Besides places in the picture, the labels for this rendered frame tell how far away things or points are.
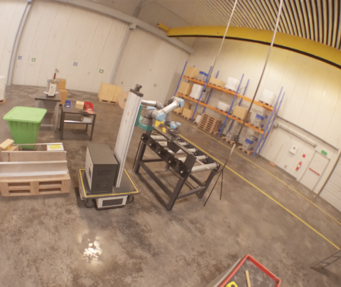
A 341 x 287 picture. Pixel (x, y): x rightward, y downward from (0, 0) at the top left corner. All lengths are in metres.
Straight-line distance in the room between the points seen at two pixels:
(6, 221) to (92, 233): 1.27
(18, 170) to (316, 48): 9.82
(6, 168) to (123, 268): 2.13
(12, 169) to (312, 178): 12.09
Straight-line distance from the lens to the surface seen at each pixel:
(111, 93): 9.80
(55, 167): 2.74
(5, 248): 2.42
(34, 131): 3.35
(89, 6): 11.87
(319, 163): 10.96
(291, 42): 8.58
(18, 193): 2.92
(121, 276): 2.11
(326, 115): 11.17
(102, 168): 2.17
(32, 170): 2.77
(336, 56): 8.41
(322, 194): 11.33
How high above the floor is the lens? 1.98
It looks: 19 degrees down
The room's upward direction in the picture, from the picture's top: 20 degrees clockwise
